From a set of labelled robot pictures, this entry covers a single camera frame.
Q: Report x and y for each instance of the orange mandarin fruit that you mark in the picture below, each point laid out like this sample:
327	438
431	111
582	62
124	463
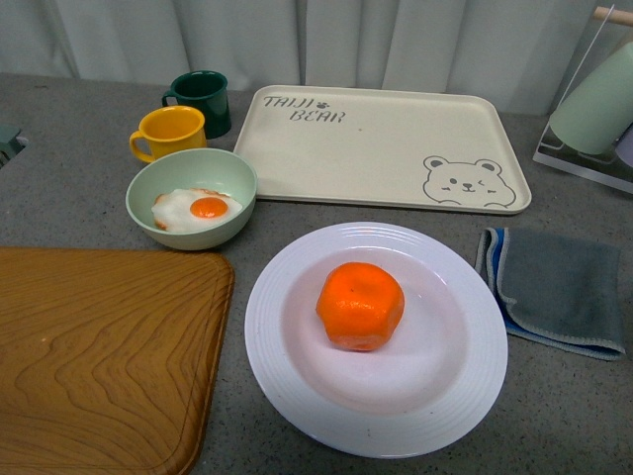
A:
360	305

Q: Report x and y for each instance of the white ridged plate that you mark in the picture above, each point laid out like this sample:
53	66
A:
434	380

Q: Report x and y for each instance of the light green bowl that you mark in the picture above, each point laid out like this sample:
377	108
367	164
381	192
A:
209	168

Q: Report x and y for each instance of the fake fried egg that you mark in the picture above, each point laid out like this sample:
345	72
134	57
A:
193	209

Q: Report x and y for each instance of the cream bear serving tray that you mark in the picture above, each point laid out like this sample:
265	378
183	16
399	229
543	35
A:
382	148

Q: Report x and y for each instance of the yellow enamel mug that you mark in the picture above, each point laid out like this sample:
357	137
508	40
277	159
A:
167	130

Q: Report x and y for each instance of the dark green enamel mug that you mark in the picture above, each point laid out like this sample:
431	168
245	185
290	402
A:
206	91

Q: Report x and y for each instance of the wooden cutting board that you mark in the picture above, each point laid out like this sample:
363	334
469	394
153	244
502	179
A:
108	358

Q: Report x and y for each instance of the grey blue dish cloth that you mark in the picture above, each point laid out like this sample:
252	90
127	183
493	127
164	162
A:
555	290

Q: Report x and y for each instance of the grey curtain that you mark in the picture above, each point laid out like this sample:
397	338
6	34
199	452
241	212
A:
519	55

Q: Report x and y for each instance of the clear acrylic cup stand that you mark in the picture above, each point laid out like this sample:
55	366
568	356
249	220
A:
612	168

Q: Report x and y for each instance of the light green cup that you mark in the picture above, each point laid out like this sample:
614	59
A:
599	110

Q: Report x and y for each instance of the green sink drying rack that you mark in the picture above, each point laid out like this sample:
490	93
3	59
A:
12	142

